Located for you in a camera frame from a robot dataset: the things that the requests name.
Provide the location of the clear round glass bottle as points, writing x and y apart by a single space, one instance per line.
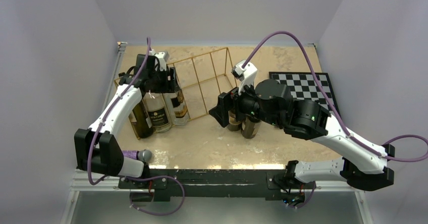
157 112

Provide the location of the dark green bottle white label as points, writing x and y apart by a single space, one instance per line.
250 127

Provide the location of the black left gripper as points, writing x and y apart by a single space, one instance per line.
165 87

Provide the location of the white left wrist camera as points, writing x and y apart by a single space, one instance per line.
161 60

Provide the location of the dark green bottle right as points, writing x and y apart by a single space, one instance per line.
234 125

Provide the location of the black white chessboard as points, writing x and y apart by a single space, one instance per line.
303 86

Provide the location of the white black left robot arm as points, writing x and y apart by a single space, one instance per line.
97 149

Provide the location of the purple handled microphone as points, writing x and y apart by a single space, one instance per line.
141 155

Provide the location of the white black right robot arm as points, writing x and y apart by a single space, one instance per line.
361 164

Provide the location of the olive bottle silver neck foil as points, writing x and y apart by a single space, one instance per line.
140 121

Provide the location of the gold wire wine rack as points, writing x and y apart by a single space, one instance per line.
199 76

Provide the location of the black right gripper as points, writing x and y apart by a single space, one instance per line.
225 102

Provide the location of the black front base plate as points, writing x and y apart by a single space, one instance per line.
266 184

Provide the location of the clear square bottle black cap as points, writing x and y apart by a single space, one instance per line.
177 107

